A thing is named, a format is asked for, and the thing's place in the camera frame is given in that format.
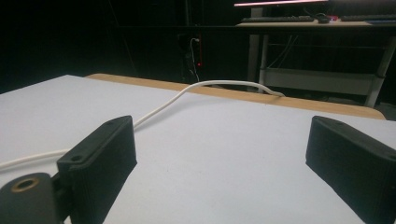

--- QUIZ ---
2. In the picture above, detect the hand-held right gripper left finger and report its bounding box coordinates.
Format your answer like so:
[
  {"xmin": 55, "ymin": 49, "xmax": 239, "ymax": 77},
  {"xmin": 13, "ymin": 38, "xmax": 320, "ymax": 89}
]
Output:
[{"xmin": 56, "ymin": 115, "xmax": 138, "ymax": 224}]

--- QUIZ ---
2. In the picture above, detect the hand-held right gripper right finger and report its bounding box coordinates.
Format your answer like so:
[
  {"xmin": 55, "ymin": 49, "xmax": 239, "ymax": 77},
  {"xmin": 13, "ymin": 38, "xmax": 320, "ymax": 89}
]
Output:
[{"xmin": 304, "ymin": 115, "xmax": 396, "ymax": 224}]

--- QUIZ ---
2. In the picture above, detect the white table mat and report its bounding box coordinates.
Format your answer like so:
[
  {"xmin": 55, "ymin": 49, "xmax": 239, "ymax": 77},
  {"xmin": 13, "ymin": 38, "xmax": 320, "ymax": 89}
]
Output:
[{"xmin": 0, "ymin": 74, "xmax": 396, "ymax": 224}]

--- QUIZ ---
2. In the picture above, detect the wooden desk with metal legs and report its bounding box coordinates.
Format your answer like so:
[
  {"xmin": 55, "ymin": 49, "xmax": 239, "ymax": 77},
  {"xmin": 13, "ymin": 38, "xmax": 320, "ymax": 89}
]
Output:
[{"xmin": 235, "ymin": 20, "xmax": 396, "ymax": 108}]

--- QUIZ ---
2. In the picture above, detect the dark keyboard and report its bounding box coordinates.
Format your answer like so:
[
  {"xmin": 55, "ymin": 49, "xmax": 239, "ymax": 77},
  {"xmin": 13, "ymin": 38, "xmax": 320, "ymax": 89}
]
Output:
[{"xmin": 340, "ymin": 13, "xmax": 396, "ymax": 22}]

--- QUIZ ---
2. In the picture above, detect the black power strip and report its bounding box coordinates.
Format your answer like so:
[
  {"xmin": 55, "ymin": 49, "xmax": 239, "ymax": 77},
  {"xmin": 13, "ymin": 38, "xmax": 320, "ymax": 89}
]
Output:
[{"xmin": 195, "ymin": 33, "xmax": 204, "ymax": 68}]

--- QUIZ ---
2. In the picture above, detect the black keyboard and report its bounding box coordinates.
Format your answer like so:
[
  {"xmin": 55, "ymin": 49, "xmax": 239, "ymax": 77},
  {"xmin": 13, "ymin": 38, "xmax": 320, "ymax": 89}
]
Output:
[{"xmin": 240, "ymin": 15, "xmax": 316, "ymax": 23}]

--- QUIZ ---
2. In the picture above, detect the monitor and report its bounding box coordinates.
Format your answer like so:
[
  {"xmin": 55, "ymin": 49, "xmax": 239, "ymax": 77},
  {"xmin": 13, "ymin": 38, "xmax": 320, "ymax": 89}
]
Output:
[{"xmin": 233, "ymin": 0, "xmax": 330, "ymax": 7}]

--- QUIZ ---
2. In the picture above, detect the thin white wall cable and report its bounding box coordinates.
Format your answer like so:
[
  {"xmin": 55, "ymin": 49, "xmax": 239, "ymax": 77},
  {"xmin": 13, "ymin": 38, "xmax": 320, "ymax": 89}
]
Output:
[{"xmin": 189, "ymin": 37, "xmax": 201, "ymax": 83}]

